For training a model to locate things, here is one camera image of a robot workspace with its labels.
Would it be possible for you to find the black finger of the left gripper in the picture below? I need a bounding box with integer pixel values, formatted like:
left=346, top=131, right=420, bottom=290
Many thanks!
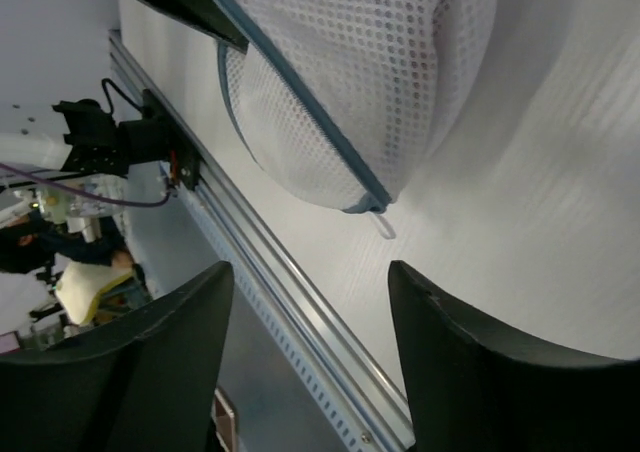
left=138, top=0, right=249, bottom=53

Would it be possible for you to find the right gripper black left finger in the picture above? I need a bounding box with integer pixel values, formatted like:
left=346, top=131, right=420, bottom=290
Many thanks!
left=1, top=261, right=234, bottom=451

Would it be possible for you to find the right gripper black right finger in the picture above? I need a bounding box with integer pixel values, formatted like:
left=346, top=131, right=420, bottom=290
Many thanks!
left=388, top=261, right=639, bottom=451

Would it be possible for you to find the white mesh laundry bag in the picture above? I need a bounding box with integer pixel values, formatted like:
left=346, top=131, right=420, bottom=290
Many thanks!
left=213, top=0, right=497, bottom=215

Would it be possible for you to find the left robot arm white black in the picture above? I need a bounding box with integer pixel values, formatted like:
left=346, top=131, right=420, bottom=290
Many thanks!
left=1, top=0, right=249, bottom=176

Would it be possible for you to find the aluminium frame rail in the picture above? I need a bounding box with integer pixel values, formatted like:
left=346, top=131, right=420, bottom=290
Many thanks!
left=107, top=29, right=416, bottom=448

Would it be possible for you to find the slotted grey cable duct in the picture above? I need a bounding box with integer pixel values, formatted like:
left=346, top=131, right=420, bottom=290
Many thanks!
left=181, top=192, right=367, bottom=451

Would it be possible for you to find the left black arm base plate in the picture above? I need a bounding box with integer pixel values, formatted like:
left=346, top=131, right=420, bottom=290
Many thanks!
left=142, top=89, right=202, bottom=191

